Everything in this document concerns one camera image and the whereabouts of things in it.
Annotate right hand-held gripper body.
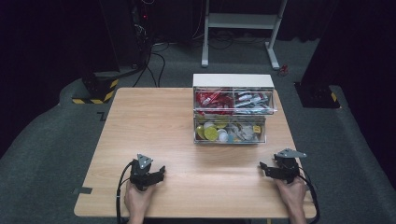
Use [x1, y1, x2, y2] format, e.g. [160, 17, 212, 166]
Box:
[274, 148, 307, 185]

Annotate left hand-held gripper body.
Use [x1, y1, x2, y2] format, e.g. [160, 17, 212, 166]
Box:
[130, 153, 158, 191]

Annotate clear drawer with sachets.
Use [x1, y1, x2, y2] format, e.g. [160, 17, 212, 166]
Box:
[192, 87, 278, 116]

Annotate clear plastic drawer organizer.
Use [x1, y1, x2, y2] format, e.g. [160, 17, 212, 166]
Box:
[191, 73, 276, 145]

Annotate person's left hand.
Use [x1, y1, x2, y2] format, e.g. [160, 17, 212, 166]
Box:
[124, 180, 157, 218]

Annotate person's right hand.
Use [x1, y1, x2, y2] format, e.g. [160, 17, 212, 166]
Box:
[274, 176, 308, 216]

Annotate pile of white creamer cups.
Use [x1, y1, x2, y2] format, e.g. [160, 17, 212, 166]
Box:
[218, 122, 263, 144]

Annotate clear drawer with capsules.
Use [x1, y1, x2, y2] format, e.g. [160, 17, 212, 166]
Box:
[193, 113, 268, 145]

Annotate grey tape strip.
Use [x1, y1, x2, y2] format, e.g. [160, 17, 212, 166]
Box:
[72, 186, 93, 196]

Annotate pile of yellow-green capsules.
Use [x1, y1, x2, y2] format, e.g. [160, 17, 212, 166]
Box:
[195, 116, 230, 142]

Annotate pile of silver sachets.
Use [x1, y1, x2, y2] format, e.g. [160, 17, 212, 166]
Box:
[233, 91, 273, 114]

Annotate black square stand base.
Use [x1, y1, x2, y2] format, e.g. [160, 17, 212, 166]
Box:
[293, 81, 341, 109]

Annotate pile of red sachets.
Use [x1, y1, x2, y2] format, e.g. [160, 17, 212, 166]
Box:
[195, 90, 235, 115]

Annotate black yellow striped base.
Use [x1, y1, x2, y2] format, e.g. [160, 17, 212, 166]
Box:
[72, 71, 120, 105]

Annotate dark curtain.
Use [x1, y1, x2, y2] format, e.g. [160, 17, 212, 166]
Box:
[0, 0, 120, 158]
[300, 0, 396, 180]

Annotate white metal stand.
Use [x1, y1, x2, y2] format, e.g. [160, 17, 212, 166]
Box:
[200, 0, 289, 70]

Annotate dark equipment rack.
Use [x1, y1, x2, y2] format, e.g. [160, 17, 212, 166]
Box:
[130, 0, 154, 68]

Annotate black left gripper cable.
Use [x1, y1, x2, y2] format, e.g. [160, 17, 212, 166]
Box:
[116, 160, 138, 224]

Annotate black floor cables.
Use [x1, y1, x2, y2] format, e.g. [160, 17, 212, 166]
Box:
[132, 41, 167, 89]

